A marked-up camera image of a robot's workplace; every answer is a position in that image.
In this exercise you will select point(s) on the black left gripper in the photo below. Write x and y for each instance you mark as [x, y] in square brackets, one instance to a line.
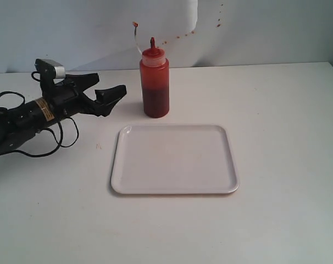
[67, 98]

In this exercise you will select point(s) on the red ketchup squeeze bottle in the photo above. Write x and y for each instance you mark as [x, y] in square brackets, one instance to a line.
[155, 81]

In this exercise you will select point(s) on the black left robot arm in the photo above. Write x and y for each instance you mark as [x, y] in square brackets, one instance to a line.
[22, 123]

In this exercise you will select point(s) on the white rectangular plastic tray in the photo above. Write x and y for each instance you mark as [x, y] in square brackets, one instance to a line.
[173, 159]

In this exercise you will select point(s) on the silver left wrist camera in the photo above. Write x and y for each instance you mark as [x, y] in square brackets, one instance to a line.
[49, 69]

